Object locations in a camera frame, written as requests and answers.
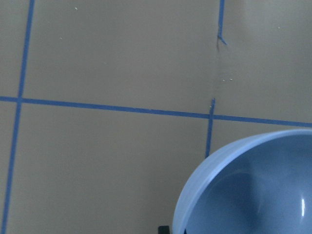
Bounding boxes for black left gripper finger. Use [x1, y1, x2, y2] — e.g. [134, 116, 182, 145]
[157, 226, 170, 234]

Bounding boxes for blue ceramic bowl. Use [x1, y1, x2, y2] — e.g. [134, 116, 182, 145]
[172, 129, 312, 234]

